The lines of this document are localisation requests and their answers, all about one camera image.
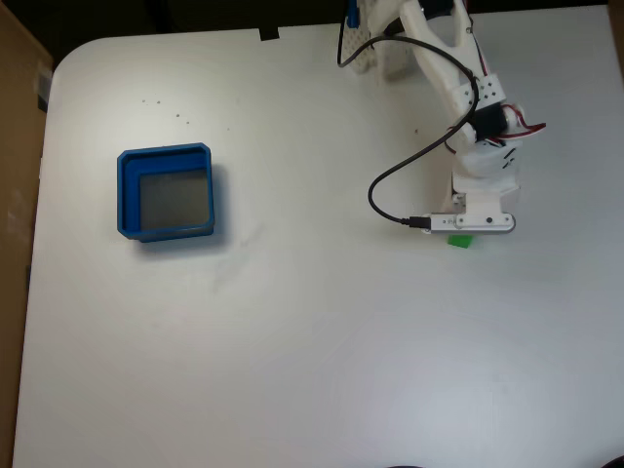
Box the blue square box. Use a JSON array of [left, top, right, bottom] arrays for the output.
[[115, 141, 217, 244]]

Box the black white label sticker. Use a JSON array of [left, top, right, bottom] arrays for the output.
[[32, 65, 53, 112]]

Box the silver camera box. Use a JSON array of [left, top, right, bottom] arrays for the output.
[[421, 213, 517, 237]]

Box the brown cardboard box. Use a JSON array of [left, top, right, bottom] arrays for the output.
[[0, 5, 55, 468]]

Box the black camera cable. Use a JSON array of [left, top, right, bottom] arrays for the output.
[[335, 21, 482, 233]]

